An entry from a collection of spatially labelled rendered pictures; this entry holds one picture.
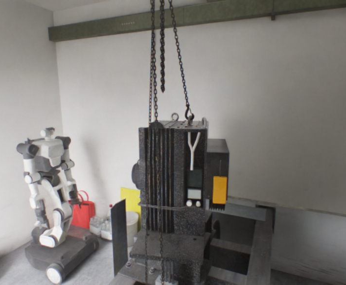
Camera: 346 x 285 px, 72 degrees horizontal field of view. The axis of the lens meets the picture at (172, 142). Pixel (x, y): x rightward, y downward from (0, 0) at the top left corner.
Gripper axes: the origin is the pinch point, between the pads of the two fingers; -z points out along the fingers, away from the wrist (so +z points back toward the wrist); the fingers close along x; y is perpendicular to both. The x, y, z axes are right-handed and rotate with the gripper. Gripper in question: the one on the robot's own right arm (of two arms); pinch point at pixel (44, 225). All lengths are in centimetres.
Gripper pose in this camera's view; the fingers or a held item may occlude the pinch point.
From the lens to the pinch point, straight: 275.5
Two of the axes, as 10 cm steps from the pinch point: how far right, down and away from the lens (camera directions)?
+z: -1.9, -9.8, -1.2
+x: 9.2, -1.3, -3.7
